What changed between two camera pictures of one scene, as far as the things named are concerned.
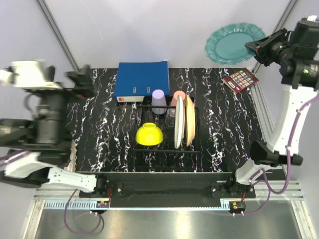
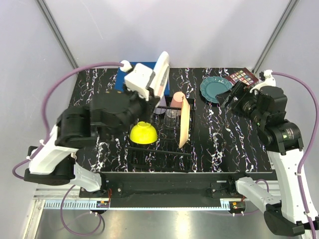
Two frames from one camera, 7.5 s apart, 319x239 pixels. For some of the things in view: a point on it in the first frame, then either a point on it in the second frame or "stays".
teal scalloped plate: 227,45 -> 212,86
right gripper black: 259,51 -> 239,90
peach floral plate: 190,120 -> 184,122
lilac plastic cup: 158,98 stays
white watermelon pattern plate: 180,121 -> 161,69
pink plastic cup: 176,93 stays
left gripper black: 84,80 -> 148,105
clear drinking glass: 170,117 stays
